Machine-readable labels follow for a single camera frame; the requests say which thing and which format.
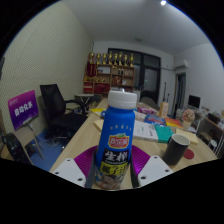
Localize blue white-capped drink bottle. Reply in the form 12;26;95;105
94;90;138;190

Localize blue magazine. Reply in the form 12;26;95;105
143;114;168;127

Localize black computer monitor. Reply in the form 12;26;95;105
187;94;202;110

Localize flat round red coaster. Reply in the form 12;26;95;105
182;147;195;160

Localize black mesh chair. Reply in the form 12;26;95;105
1;132;34;166

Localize black office chair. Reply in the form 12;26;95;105
39;83;88;139

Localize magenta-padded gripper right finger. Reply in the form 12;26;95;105
129;144;174;188

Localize pink package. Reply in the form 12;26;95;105
137;106;158;116

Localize standing orange card box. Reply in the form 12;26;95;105
159;101;170;119

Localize yellow folder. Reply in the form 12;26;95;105
89;107;107;118

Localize small white side table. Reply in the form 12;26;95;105
73;93;96;108

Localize white printed booklet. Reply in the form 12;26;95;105
132;119;160;142

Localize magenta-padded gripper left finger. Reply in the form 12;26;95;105
52;145;99;189

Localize white air conditioner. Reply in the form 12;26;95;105
173;59;190;72

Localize wooden shelf unit with trophies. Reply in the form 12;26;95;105
83;51;136;96

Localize purple sign on stand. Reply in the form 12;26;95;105
7;89;40;132

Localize small beige book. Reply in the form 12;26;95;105
92;119;106;134

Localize orange book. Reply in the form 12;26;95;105
164;117;184;129

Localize wide beige book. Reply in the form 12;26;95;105
175;128;200;146

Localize pink flowers in white pot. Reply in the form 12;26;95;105
181;108;196;132

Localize black cup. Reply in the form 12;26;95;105
161;133;191;167

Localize long cluttered side desk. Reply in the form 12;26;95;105
196;111;224;158

